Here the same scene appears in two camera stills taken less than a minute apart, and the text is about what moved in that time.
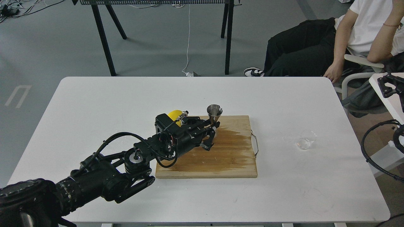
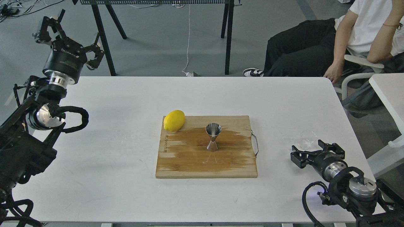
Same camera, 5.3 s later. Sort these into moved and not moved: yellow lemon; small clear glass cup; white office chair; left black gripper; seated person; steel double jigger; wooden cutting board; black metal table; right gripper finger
Moved: left black gripper; steel double jigger; right gripper finger
Not moved: yellow lemon; black metal table; white office chair; small clear glass cup; seated person; wooden cutting board
